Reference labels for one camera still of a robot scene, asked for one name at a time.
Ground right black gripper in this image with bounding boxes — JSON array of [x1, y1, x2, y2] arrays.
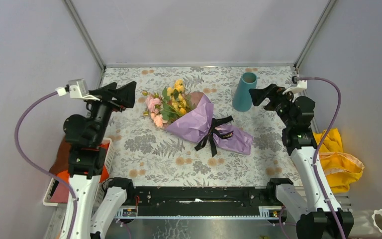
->
[[248, 84, 296, 128]]

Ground pink cloth in basket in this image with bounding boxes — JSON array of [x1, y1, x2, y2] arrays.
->
[[49, 181, 69, 204]]

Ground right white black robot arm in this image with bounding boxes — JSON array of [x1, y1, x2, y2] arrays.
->
[[249, 84, 354, 239]]

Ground orange cloth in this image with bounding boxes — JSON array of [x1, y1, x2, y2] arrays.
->
[[56, 142, 111, 185]]

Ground brown cloth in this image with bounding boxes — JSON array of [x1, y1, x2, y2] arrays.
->
[[49, 136, 71, 175]]

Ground teal cylindrical vase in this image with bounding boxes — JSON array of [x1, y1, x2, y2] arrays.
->
[[232, 72, 258, 112]]

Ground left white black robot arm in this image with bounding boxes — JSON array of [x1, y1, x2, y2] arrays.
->
[[60, 79, 137, 239]]

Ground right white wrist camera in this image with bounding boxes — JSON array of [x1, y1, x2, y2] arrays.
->
[[283, 80, 307, 95]]

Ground pink flower stems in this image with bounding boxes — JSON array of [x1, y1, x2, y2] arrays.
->
[[142, 91, 168, 128]]

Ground purple wrapping paper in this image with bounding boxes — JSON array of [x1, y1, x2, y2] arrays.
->
[[166, 95, 253, 155]]

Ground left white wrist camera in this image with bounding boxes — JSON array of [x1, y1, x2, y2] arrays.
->
[[55, 79, 100, 101]]

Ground black ribbon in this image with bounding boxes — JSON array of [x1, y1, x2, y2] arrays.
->
[[194, 116, 234, 157]]

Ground pink wrapping paper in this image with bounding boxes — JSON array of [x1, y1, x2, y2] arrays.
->
[[188, 92, 204, 108]]

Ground white plastic basket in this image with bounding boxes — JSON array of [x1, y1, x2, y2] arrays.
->
[[42, 137, 114, 207]]

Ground yellow cloth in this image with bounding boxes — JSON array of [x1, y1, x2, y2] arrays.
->
[[319, 128, 365, 194]]

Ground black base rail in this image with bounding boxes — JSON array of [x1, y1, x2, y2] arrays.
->
[[115, 186, 283, 220]]

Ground white ribbed vase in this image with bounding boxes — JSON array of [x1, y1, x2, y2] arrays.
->
[[348, 209, 382, 239]]

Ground yellow flower stems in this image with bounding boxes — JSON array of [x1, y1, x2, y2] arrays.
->
[[160, 79, 196, 123]]

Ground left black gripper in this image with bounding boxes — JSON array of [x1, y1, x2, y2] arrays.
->
[[84, 80, 137, 144]]

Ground floral patterned table mat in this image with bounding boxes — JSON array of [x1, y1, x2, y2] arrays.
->
[[102, 66, 301, 186]]

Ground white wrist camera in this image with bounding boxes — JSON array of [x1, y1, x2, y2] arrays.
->
[[283, 80, 307, 95], [55, 79, 100, 101]]

